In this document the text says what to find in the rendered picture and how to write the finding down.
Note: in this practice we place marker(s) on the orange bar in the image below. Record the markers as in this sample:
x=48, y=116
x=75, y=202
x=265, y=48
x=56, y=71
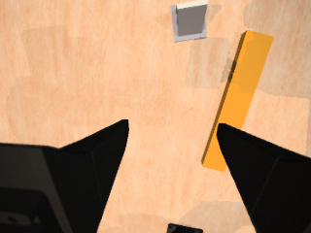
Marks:
x=240, y=88

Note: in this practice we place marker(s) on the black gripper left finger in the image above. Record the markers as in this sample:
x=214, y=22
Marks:
x=77, y=178

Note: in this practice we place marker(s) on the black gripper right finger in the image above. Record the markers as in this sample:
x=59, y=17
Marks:
x=274, y=182

